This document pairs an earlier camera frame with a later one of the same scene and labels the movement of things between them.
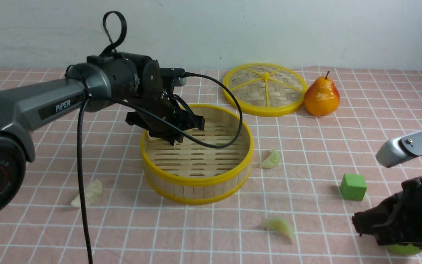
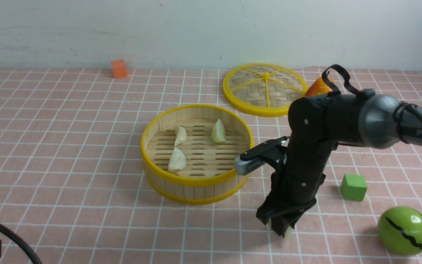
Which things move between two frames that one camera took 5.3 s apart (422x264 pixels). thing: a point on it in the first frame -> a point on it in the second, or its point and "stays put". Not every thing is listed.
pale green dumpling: (271, 161) -> (218, 133)
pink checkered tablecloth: (86, 200) stays put
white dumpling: (91, 192) -> (177, 160)
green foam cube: (353, 187) stays put
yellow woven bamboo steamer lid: (265, 90) stays put
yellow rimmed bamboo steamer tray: (192, 172) stays put
